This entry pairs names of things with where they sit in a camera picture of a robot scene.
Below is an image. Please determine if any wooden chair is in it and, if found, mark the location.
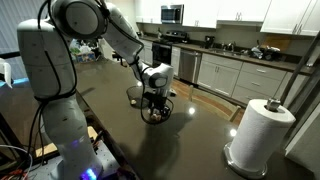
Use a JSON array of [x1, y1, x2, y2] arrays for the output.
[[188, 85, 241, 122]]

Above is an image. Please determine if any stainless steel dishwasher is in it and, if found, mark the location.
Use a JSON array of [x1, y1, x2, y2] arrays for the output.
[[178, 49, 202, 83]]

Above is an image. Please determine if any white paper towel roll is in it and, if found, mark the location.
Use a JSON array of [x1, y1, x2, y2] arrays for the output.
[[230, 99, 295, 172]]

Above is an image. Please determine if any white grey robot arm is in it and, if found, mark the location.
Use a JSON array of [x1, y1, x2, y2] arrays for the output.
[[17, 0, 173, 180]]

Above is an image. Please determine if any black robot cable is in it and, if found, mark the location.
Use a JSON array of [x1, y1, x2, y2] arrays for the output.
[[139, 66, 175, 126]]

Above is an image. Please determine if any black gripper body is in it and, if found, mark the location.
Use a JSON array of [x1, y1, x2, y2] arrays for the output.
[[148, 94, 170, 118]]

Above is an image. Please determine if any stainless steel microwave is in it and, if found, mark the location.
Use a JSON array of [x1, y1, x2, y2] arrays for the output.
[[161, 4, 184, 24]]

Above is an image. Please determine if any silver paper towel holder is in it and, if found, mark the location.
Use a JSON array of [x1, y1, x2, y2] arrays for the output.
[[223, 99, 281, 179]]

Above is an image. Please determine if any black stove range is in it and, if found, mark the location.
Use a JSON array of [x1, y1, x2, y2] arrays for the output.
[[152, 30, 188, 67]]

